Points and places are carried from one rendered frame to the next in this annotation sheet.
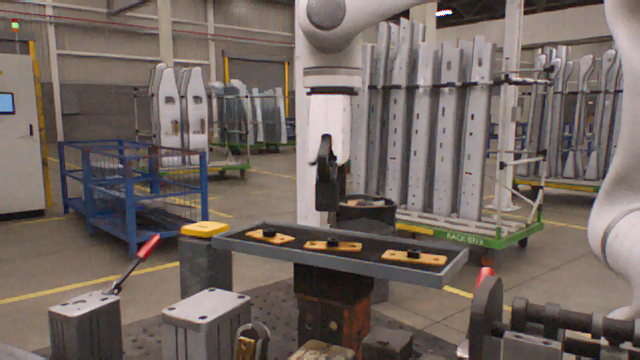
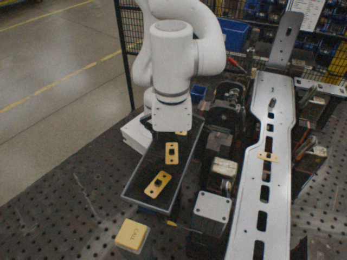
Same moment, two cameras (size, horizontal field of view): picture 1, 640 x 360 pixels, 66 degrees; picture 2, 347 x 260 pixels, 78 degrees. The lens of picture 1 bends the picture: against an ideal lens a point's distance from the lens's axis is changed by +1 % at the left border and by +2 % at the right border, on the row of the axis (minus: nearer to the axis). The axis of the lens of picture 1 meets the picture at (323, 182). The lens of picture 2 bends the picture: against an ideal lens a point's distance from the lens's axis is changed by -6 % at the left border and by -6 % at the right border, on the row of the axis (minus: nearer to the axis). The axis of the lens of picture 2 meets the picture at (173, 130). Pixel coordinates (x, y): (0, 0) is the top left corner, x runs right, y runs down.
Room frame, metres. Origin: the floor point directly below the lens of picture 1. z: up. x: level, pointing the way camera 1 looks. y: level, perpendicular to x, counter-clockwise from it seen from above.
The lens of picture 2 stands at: (0.77, 0.42, 1.72)
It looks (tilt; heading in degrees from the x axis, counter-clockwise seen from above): 46 degrees down; 260
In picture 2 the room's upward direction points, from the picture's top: straight up
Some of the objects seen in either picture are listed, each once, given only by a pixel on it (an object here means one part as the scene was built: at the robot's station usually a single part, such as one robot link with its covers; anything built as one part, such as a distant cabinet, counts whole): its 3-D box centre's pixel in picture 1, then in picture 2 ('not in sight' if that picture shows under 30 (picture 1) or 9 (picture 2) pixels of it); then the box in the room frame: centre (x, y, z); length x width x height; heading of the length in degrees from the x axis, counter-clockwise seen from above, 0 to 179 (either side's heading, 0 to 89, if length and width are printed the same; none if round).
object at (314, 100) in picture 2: not in sight; (302, 124); (-0.07, -0.31, 0.87); 0.12 x 0.09 x 0.35; 151
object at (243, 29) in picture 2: not in sight; (223, 32); (0.18, -1.02, 1.10); 0.30 x 0.17 x 0.13; 143
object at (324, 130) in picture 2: not in sight; (328, 111); (-0.33, -0.41, 0.84); 0.11 x 0.06 x 0.29; 151
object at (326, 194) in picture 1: (325, 188); (192, 131); (0.65, 0.00, 1.26); 0.03 x 0.03 x 0.07; 80
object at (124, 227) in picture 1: (145, 194); not in sight; (5.01, 1.86, 0.47); 1.20 x 0.80 x 0.95; 42
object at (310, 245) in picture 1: (333, 243); (171, 151); (0.70, -0.01, 1.17); 0.08 x 0.04 x 0.01; 80
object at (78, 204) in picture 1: (107, 179); not in sight; (6.11, 2.74, 0.48); 1.20 x 0.80 x 0.95; 39
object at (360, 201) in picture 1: (362, 247); not in sight; (3.43, -0.28, 0.36); 0.54 x 0.50 x 0.73; 131
